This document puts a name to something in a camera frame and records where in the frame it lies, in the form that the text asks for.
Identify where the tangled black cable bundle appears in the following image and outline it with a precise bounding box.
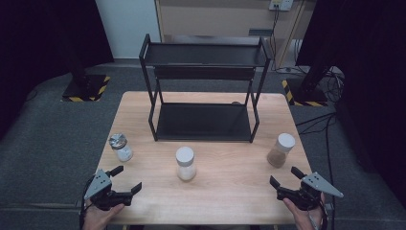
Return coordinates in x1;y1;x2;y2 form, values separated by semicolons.
321;65;347;104

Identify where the person's right hand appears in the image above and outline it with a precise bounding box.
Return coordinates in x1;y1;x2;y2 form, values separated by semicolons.
282;193;327;230

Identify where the right hand-held gripper cable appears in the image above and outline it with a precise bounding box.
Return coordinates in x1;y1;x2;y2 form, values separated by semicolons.
306;204;329;230

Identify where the hand-held gripper cable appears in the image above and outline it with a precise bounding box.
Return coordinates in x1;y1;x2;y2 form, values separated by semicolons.
306;204;329;230
79;176;97;230

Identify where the black metal two-tier rack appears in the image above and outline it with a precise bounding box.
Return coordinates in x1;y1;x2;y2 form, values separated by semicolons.
138;33;272;144

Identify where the dark curtain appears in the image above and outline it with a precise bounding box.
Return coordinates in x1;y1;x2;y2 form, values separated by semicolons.
0;0;115;138
295;0;406;209

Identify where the black stand with striped base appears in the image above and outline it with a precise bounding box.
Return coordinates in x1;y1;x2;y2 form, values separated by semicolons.
281;65;329;107
60;57;112;104

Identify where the black socket cable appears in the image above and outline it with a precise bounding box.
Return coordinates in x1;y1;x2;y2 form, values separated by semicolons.
268;9;303;75

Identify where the green label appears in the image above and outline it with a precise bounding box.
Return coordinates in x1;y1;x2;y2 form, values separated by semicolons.
248;28;274;37

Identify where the white wall socket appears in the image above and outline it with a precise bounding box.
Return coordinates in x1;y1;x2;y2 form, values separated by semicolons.
268;0;295;12

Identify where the white-lid jar of white powder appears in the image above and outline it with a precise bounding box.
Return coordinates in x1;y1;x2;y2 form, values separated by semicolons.
174;146;197;182

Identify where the light wooden cabinet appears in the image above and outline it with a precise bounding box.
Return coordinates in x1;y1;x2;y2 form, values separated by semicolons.
154;0;307;70

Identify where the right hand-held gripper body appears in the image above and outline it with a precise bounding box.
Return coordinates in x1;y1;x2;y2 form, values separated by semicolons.
276;172;345;212

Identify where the silver-lid glass jar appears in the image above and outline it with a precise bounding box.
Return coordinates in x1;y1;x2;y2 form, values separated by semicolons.
108;132;134;163

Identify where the white-lid jar of brown powder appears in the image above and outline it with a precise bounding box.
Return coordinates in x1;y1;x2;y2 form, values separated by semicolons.
266;132;297;170

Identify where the person's left hand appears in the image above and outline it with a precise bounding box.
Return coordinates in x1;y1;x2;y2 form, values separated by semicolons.
81;202;126;230

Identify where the black floor cable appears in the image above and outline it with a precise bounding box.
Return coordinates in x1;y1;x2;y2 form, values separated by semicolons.
295;111;338;230

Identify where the left hand-held gripper cable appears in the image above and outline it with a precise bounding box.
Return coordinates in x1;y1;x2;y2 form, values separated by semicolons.
79;176;97;230

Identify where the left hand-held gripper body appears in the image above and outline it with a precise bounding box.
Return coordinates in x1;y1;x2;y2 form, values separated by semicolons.
83;169;134;212

